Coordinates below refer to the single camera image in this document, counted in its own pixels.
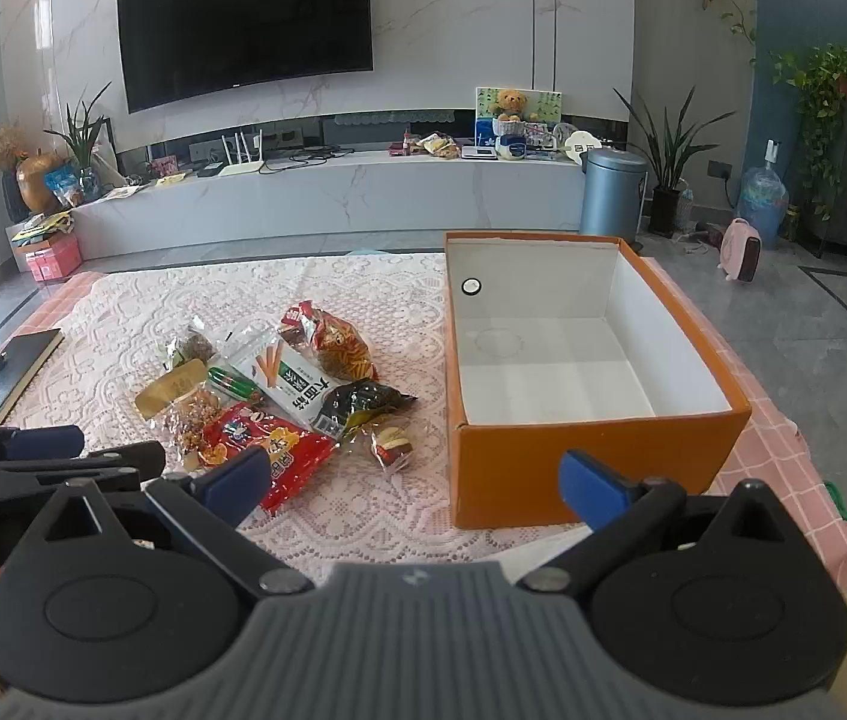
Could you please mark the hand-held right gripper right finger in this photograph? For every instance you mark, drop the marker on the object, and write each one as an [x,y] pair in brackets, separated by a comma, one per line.
[592,484]

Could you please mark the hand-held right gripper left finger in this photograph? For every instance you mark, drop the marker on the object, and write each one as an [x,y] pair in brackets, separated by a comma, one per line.
[232,480]

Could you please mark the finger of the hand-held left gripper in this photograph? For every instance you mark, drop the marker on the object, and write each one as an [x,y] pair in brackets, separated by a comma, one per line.
[131,461]
[41,441]

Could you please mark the gold snack packet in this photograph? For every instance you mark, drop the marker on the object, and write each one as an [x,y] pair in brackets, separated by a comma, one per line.
[168,390]

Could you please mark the orange cardboard box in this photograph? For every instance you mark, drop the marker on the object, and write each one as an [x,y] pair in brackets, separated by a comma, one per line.
[513,465]

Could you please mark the small green snack packet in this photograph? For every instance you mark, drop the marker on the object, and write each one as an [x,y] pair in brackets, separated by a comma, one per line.
[232,382]

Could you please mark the white snack packet orange sticks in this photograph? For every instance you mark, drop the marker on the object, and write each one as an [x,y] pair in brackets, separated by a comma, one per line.
[281,375]

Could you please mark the red snack packet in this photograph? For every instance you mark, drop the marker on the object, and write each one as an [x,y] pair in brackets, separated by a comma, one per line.
[296,457]

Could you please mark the clear nut snack packet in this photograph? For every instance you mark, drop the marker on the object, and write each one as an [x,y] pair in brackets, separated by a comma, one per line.
[191,424]

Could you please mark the black flat board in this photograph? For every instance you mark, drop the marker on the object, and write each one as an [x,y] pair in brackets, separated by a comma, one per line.
[15,371]

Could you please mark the clear dark snack packet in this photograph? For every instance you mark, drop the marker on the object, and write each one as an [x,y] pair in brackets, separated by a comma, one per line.
[195,346]

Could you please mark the white lace tablecloth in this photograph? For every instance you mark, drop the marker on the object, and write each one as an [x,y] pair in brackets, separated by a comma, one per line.
[131,315]

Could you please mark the dark olive snack packet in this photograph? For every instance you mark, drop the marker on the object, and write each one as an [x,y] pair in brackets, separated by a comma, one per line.
[363,405]

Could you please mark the small clear brown snack packet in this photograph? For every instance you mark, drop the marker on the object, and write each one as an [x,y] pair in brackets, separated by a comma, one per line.
[392,446]

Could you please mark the orange patterned chip packet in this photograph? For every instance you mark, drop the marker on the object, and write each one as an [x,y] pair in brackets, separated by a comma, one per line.
[337,349]

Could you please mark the pink gift box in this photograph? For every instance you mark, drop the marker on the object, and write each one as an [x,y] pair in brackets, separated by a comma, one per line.
[56,259]

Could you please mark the pink checked tablecloth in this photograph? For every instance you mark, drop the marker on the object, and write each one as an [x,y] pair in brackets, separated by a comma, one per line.
[783,465]

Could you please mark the yellow paper stack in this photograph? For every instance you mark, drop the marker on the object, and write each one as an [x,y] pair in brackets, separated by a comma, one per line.
[41,229]

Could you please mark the green cloth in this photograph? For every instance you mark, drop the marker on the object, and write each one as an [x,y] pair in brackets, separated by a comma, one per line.
[840,502]

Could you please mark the blue snack bag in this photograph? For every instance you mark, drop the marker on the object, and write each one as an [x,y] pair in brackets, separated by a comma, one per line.
[63,186]

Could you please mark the orange gourd vase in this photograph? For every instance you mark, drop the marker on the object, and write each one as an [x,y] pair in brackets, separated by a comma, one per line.
[37,184]

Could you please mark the pink space heater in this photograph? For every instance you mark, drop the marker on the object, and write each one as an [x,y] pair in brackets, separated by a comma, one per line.
[740,249]

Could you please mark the grey pedal trash can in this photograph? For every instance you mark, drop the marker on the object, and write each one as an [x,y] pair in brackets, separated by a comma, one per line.
[612,195]

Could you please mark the small pink box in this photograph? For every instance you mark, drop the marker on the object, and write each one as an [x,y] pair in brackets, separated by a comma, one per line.
[163,168]

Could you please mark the dried flower bunch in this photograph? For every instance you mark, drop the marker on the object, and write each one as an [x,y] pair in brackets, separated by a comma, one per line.
[3,146]

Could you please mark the small green potted plant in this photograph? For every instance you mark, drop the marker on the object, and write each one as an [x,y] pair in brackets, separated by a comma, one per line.
[82,142]

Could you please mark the white marble tv console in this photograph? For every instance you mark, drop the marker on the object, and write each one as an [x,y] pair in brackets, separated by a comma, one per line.
[363,195]

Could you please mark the white router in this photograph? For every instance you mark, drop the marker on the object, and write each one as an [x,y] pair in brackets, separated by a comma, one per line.
[240,163]

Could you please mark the tall long-leaf potted plant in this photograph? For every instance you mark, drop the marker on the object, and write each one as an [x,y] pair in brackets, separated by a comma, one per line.
[669,165]

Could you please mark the blue water jug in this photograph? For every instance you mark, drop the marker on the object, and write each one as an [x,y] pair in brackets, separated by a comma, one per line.
[762,202]

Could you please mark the white jar blue label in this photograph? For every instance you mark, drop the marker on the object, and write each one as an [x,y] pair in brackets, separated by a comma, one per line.
[511,148]

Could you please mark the white kitchen scale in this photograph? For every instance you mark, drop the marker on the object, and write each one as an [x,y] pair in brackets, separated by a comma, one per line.
[479,152]

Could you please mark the blue carton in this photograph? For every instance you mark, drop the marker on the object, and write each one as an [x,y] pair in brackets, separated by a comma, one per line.
[485,132]

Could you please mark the pile of snack packets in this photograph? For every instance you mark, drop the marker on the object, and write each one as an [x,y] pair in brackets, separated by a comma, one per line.
[435,145]

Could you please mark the brown teddy bear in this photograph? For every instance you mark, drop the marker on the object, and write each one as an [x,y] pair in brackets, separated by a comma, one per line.
[513,105]

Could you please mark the green ivy plant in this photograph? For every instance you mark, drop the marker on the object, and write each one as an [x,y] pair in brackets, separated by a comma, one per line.
[817,90]

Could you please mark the black flat television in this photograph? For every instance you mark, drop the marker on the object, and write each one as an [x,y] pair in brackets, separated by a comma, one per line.
[243,15]

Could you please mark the grey wall socket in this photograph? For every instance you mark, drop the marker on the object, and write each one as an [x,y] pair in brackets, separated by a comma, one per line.
[718,169]

